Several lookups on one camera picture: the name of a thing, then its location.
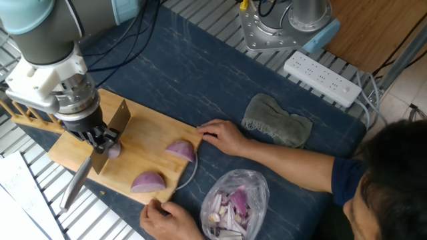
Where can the person right forearm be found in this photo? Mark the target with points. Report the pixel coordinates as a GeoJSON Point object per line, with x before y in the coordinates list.
{"type": "Point", "coordinates": [290, 166]}

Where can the silver vented wrist box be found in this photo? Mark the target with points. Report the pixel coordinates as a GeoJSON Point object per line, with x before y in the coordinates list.
{"type": "Point", "coordinates": [36, 103]}

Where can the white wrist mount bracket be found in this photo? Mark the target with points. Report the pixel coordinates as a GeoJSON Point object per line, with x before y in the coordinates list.
{"type": "Point", "coordinates": [43, 80]}

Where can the purple onion chunk in bag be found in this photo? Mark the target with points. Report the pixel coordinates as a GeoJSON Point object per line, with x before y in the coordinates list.
{"type": "Point", "coordinates": [239, 201]}

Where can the medium purple onion quarter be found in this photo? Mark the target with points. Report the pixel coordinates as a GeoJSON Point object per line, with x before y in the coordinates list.
{"type": "Point", "coordinates": [181, 150]}

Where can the grey green cloth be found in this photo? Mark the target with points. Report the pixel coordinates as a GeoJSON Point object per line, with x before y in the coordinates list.
{"type": "Point", "coordinates": [280, 123]}

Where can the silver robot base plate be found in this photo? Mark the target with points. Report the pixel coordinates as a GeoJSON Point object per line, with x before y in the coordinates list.
{"type": "Point", "coordinates": [267, 41]}

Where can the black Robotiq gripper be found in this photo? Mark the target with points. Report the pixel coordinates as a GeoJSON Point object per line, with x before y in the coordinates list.
{"type": "Point", "coordinates": [85, 121]}

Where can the person right hand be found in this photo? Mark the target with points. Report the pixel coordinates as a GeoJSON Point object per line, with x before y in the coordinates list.
{"type": "Point", "coordinates": [230, 140]}

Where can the dark green trousers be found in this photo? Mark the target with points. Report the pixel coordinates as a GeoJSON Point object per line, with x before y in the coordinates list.
{"type": "Point", "coordinates": [328, 223]}

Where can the aluminium profile beam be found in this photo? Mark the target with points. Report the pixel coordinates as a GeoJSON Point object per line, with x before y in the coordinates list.
{"type": "Point", "coordinates": [402, 58]}

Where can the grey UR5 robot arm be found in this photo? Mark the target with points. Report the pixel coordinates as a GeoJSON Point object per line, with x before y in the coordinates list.
{"type": "Point", "coordinates": [43, 40]}

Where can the white power strip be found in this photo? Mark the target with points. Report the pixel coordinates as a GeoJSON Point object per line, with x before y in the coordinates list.
{"type": "Point", "coordinates": [320, 78]}

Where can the large purple onion quarter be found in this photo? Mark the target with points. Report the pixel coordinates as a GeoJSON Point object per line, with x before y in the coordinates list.
{"type": "Point", "coordinates": [148, 182]}

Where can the clear plastic bag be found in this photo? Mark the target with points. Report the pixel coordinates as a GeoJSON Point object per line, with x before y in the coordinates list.
{"type": "Point", "coordinates": [253, 186]}

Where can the person head dark hair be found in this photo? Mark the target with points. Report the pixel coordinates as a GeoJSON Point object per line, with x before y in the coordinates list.
{"type": "Point", "coordinates": [397, 180]}

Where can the white paper sheet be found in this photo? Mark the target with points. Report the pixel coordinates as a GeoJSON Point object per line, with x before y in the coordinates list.
{"type": "Point", "coordinates": [13, 220]}
{"type": "Point", "coordinates": [20, 180]}

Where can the person left hand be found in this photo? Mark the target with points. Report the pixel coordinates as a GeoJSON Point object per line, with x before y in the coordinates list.
{"type": "Point", "coordinates": [170, 225]}

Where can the dark blue marbled mat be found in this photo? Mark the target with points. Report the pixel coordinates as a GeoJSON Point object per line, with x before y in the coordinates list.
{"type": "Point", "coordinates": [217, 83]}

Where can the brown wooden panel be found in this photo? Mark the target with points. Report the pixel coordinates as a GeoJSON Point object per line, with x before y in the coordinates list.
{"type": "Point", "coordinates": [373, 30]}

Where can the steel cleaver knife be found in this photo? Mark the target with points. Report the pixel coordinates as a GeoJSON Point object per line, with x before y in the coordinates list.
{"type": "Point", "coordinates": [121, 116]}

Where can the silver wrist coupling flange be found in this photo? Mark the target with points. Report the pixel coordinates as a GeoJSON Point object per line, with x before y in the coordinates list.
{"type": "Point", "coordinates": [80, 100]}

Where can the wooden peg dish rack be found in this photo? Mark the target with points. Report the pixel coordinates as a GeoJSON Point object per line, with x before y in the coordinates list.
{"type": "Point", "coordinates": [30, 121]}

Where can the wooden cutting board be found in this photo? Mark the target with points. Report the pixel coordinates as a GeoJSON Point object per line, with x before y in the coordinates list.
{"type": "Point", "coordinates": [150, 130]}

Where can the dark blue shirt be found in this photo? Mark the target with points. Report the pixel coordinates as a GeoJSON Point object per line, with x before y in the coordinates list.
{"type": "Point", "coordinates": [347, 181]}

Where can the small purple onion wedge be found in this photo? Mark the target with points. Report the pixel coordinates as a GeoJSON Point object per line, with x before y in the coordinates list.
{"type": "Point", "coordinates": [115, 151]}

